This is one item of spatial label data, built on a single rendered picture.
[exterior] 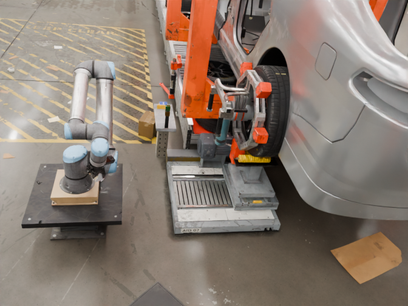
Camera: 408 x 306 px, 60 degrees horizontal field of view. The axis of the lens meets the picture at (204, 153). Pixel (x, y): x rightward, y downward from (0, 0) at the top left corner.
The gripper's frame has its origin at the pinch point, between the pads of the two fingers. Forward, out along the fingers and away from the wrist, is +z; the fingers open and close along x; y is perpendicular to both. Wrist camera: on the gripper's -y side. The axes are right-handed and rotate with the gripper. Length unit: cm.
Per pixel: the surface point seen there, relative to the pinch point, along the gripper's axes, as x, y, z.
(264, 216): 90, -94, 32
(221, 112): 21, -77, -37
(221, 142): 25, -97, 10
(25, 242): -7, 48, 59
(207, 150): 19, -99, 34
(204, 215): 59, -58, 39
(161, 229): 45, -28, 49
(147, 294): 74, 24, -8
